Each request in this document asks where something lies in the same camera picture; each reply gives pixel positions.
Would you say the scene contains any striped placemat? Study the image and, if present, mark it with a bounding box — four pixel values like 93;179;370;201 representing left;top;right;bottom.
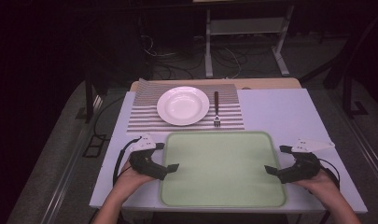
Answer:
126;77;245;133

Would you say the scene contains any white metal stand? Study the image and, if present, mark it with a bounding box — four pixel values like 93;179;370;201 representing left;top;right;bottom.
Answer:
204;4;296;78

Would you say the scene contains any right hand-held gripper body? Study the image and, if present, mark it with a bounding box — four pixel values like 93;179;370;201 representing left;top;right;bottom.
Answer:
277;138;336;185

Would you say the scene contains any white plate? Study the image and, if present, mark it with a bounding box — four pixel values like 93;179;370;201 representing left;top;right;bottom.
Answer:
156;85;211;127

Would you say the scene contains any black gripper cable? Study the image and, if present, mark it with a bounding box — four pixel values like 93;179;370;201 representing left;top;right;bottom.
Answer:
318;158;342;191
112;137;142;188

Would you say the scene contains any person's right hand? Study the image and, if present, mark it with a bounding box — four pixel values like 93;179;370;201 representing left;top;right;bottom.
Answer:
293;170;339;196

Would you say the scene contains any light green tray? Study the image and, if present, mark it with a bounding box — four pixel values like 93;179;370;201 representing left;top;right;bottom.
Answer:
159;131;287;208

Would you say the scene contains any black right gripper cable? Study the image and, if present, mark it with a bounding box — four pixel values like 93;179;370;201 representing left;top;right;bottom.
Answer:
318;158;342;191

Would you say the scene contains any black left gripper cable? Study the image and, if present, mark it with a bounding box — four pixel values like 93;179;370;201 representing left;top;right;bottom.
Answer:
112;137;142;188

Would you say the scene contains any tangle of floor cables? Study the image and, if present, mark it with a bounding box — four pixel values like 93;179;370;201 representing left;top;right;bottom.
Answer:
141;33;250;80

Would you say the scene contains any fork with brown handle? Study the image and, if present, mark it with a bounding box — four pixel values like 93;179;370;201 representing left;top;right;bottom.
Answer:
213;91;222;128

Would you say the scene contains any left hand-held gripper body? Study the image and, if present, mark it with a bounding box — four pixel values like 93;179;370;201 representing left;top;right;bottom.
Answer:
128;133;169;182

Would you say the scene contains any person's left hand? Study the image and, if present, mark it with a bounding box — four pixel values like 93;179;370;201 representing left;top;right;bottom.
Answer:
114;161;157;196

